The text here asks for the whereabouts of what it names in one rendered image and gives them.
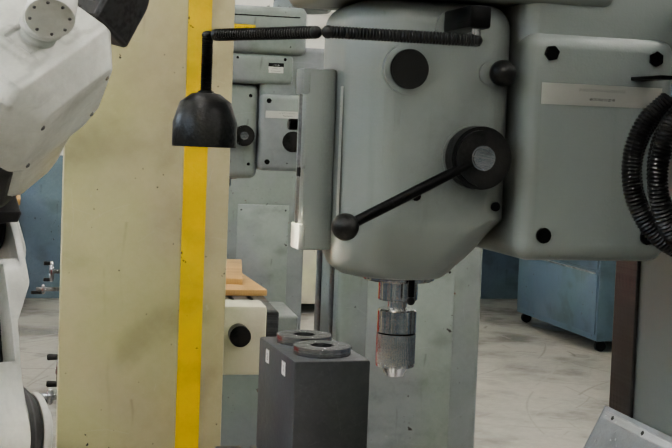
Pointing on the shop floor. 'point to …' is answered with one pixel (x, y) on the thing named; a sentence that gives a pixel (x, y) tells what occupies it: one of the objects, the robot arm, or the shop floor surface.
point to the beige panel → (148, 235)
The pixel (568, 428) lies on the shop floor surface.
